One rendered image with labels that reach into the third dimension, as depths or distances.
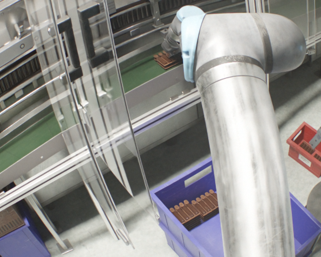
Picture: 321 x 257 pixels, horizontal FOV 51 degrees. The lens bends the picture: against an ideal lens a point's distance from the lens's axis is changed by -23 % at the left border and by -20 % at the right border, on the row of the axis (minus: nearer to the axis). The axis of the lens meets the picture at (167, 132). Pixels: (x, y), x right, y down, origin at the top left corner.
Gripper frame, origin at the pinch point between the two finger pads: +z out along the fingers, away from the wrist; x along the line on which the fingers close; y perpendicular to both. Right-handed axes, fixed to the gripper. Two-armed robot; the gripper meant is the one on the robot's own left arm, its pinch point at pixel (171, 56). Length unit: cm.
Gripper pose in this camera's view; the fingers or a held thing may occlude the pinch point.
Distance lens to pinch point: 154.6
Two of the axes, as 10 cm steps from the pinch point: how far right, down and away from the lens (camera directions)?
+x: -8.4, 4.7, -2.7
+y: -5.0, -8.7, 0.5
